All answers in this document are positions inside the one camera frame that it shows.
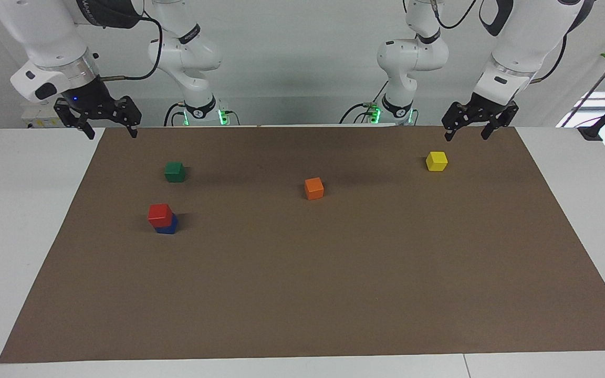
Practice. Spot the green wooden block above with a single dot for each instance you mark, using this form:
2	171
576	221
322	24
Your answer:
175	172

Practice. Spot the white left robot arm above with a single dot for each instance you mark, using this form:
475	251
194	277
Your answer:
523	47

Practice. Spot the red wooden block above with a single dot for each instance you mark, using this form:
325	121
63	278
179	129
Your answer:
160	214

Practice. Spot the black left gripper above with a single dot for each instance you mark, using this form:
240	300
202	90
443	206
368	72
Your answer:
486	107

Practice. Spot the white wall box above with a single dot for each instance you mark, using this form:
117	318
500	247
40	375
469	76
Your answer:
34	119

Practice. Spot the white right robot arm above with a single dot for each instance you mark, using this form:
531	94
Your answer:
45	37

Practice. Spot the orange wooden block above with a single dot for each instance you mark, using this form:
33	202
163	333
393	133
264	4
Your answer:
314	188

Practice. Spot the brown paper mat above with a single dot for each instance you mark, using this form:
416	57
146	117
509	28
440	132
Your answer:
302	273

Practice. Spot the blue wooden block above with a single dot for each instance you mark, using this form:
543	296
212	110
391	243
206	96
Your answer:
168	228

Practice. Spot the yellow wooden block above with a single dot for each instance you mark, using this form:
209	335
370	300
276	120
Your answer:
436	161

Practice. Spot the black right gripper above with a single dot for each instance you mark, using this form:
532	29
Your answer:
92	100

